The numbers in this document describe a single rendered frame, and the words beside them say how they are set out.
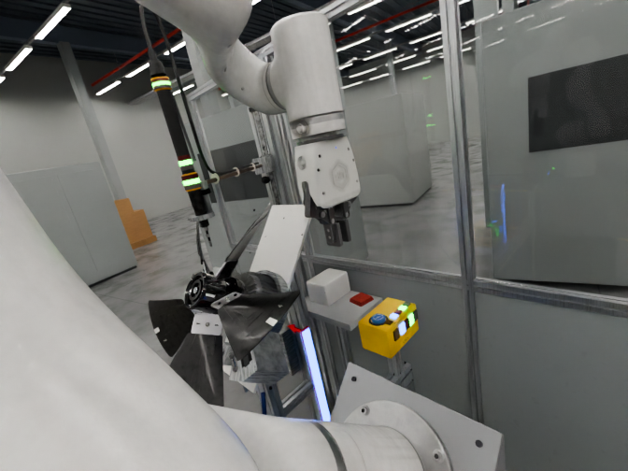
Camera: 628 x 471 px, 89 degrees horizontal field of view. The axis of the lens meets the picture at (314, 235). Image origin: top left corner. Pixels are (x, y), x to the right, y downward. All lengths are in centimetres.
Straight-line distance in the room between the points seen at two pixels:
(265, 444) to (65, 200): 640
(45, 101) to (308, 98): 1379
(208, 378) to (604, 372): 118
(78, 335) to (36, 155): 1345
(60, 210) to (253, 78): 615
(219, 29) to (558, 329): 121
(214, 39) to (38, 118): 1356
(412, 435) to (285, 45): 56
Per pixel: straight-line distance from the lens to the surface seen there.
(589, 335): 129
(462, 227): 122
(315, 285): 148
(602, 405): 143
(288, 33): 50
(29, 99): 1405
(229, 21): 42
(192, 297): 107
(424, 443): 53
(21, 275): 22
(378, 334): 92
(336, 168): 50
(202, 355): 107
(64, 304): 22
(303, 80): 48
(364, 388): 59
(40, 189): 655
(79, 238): 666
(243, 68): 54
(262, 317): 85
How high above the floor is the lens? 158
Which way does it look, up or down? 16 degrees down
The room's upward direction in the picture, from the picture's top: 12 degrees counter-clockwise
